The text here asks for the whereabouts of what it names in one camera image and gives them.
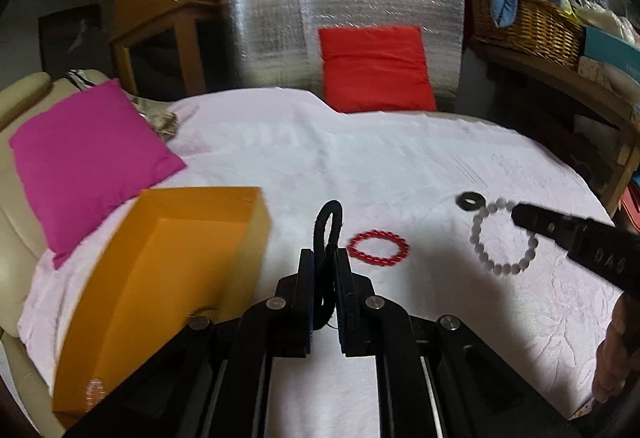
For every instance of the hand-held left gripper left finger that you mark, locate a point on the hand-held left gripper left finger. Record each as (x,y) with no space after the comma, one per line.
(300,288)

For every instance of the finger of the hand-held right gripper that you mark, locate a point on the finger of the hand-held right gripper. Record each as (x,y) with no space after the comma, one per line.
(545,224)

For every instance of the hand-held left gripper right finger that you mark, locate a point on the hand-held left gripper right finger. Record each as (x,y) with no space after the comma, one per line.
(350,298)

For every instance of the orange cardboard box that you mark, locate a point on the orange cardboard box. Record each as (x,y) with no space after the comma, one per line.
(150,258)

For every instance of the person's right hand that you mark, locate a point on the person's right hand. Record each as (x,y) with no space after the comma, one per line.
(612,358)

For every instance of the orange-red cloth pile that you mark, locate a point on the orange-red cloth pile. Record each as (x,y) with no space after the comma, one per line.
(631,205)

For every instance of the pale pink embossed blanket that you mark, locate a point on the pale pink embossed blanket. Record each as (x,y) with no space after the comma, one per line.
(400,158)

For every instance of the wooden table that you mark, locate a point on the wooden table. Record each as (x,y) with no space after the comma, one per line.
(550,73)

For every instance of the teal box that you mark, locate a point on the teal box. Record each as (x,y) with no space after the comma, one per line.
(610,51)

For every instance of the wicker basket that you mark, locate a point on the wicker basket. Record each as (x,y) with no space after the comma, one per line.
(535,28)

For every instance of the patterned beige cloth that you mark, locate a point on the patterned beige cloth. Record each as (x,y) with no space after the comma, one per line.
(160,118)

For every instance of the red cushion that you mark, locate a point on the red cushion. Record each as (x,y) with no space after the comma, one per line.
(375,68)

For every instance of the magenta cushion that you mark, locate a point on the magenta cushion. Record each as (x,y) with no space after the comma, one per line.
(85,158)

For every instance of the silver foil insulation sheet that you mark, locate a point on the silver foil insulation sheet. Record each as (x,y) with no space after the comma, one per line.
(270,18)

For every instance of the beige sofa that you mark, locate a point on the beige sofa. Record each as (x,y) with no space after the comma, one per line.
(15,228)

